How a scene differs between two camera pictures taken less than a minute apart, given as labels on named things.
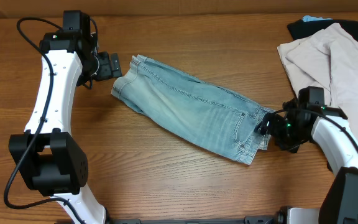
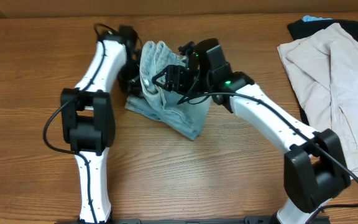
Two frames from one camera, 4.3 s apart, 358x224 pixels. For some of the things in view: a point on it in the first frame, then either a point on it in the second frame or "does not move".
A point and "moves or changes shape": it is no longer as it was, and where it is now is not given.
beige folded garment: x=332 y=58 does not move
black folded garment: x=301 y=29 does not move
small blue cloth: x=309 y=18 does not move
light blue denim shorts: x=201 y=113 moves or changes shape
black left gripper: x=114 y=65 to x=132 y=82
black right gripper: x=265 y=126 to x=182 y=75
